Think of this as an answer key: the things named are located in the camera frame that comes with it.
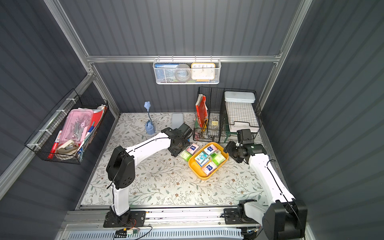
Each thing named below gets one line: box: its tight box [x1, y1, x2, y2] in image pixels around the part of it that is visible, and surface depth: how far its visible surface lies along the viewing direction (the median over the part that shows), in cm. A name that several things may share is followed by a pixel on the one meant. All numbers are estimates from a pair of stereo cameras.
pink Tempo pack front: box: [203, 144, 218, 156], surface depth 95 cm
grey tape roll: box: [174, 63, 192, 82], surface depth 89 cm
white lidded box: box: [224, 91, 256, 104], surface depth 101 cm
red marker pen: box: [47, 130, 62, 159], surface depth 66 cm
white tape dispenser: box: [57, 139, 78, 155], surface depth 66 cm
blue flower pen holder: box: [144, 101, 156, 135], surface depth 104 cm
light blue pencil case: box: [171, 113, 184, 130], surface depth 118 cm
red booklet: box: [195, 93, 208, 128], surface depth 108 cm
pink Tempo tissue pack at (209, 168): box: [202, 161, 217, 176], surface depth 90 cm
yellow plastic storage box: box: [207, 142, 230, 180], surface depth 95 cm
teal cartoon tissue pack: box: [194, 151, 210, 167], surface depth 91 cm
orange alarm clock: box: [191, 62, 216, 82], surface depth 90 cm
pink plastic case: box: [60, 108, 93, 144], surface depth 74 cm
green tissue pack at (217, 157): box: [210, 149, 226, 167], surface depth 91 cm
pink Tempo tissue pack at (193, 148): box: [186, 143, 200, 156], surface depth 98 cm
